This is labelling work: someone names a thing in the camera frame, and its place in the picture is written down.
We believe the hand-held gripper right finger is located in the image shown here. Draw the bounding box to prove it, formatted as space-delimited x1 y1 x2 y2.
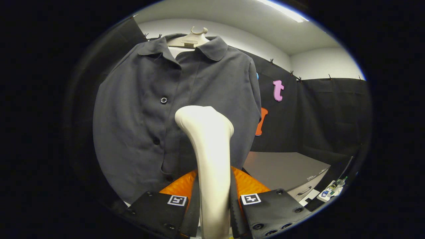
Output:
230 166 311 239

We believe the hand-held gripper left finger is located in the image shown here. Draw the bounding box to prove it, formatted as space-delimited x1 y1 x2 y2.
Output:
125 170 201 239

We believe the grey button shirt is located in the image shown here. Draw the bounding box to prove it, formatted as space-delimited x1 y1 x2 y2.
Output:
92 33 263 204

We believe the cream clothes hanger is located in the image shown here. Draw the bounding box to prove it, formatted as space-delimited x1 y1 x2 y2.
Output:
166 27 210 49

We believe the grey cabinet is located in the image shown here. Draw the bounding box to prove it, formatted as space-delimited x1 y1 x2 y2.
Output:
243 151 331 202

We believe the black backdrop cloth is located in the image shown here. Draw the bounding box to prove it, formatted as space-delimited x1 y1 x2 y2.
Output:
63 17 372 213

